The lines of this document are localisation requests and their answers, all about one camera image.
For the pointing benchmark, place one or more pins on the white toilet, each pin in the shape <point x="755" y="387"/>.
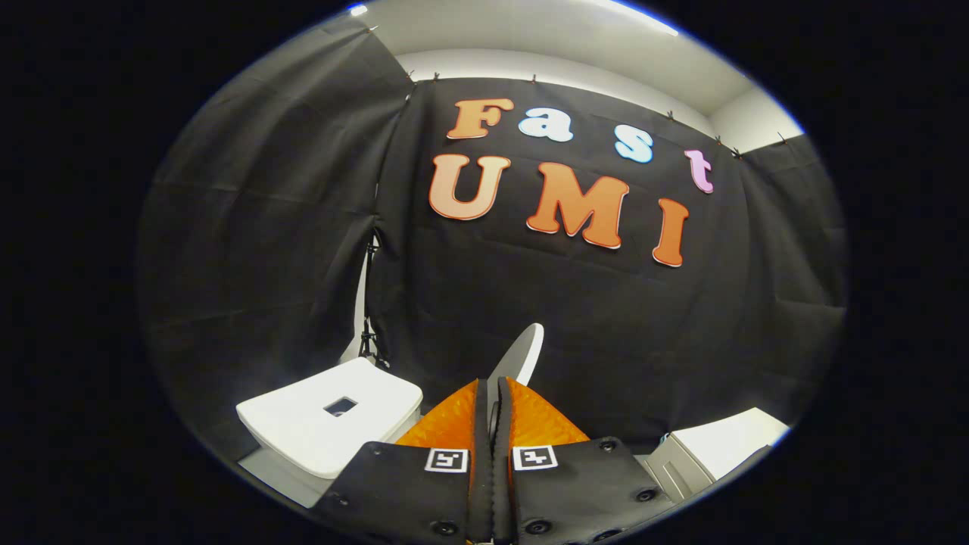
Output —
<point x="303" y="431"/>

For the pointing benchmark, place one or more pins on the white drawer cabinet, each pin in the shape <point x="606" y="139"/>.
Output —
<point x="727" y="446"/>

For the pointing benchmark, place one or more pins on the white toilet lid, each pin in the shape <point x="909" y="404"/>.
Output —
<point x="522" y="352"/>

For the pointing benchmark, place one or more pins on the black backdrop cloth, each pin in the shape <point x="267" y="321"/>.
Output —
<point x="530" y="318"/>

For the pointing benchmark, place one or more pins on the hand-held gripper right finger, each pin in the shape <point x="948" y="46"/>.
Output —
<point x="575" y="492"/>

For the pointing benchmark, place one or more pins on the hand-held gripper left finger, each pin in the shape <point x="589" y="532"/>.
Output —
<point x="412" y="492"/>

